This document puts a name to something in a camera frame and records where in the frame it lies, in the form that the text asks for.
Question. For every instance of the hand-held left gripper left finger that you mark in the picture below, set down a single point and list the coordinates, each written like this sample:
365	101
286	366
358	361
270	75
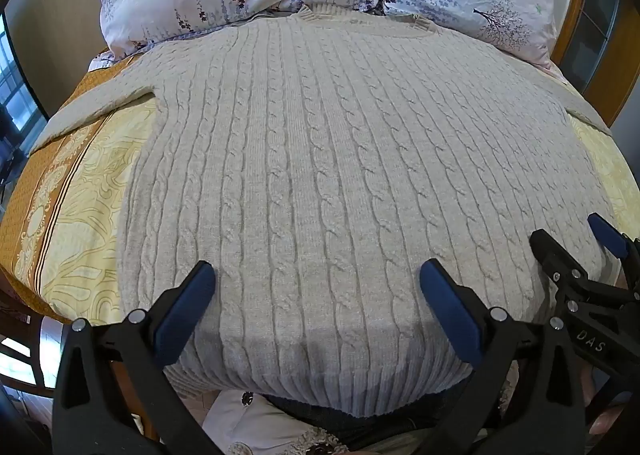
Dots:
192	300

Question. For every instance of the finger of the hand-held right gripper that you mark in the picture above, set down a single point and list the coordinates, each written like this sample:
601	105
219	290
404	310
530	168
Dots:
555	255
607	235

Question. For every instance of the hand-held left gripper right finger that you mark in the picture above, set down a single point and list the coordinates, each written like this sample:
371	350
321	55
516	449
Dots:
445	300

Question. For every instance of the yellow patterned bed sheet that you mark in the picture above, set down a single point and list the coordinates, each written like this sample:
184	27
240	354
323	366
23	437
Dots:
85	215

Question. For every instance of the person's white buttoned garment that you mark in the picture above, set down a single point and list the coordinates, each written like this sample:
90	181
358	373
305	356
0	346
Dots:
250	425

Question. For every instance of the person's dark cloth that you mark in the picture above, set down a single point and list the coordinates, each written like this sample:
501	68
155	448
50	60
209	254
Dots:
380	422

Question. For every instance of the wooden headboard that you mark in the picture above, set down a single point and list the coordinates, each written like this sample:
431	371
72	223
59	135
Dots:
595	20

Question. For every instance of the barred window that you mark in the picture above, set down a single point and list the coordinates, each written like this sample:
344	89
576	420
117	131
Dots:
15	80

